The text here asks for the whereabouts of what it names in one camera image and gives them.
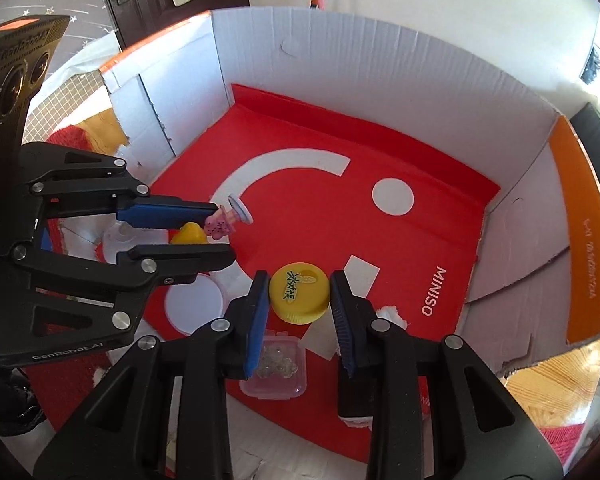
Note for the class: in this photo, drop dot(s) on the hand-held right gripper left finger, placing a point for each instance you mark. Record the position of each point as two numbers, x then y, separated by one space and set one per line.
257 325

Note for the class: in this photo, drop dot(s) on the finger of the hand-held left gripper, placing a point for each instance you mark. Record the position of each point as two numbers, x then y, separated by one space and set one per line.
180 260
165 212

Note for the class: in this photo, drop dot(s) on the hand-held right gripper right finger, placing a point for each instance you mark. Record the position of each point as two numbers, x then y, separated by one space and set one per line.
342 320

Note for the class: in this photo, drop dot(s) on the yellow toy duck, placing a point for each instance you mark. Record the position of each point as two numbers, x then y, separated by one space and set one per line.
190 234

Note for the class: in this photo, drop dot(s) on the yellow bottle cap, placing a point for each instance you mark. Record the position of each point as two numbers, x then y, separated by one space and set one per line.
305 310

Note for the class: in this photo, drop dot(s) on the clear plastic box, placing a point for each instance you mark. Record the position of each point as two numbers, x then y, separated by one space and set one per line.
280 365

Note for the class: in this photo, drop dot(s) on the round white compact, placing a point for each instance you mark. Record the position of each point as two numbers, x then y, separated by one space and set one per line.
195 305

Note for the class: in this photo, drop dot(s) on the white rounded device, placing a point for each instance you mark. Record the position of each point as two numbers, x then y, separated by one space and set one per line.
114 240

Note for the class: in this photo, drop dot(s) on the black white rice ball plush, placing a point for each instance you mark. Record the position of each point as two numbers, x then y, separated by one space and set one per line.
352 400

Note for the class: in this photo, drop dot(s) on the orange cardboard box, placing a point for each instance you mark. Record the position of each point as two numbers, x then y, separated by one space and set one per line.
380 60

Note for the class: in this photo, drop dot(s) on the grid pattern tablecloth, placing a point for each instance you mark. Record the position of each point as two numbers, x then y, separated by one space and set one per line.
60 105

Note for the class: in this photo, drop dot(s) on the red printed paper sheet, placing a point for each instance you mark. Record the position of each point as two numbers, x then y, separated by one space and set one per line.
430 210

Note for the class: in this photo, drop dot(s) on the white plastic sheet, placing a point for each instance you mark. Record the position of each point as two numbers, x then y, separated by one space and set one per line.
85 57

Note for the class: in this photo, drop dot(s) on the red knitted mat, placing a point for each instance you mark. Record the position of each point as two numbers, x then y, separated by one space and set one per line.
70 390

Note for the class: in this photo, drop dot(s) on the dark wooden door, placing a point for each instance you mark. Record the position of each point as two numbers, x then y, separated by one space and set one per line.
145 5

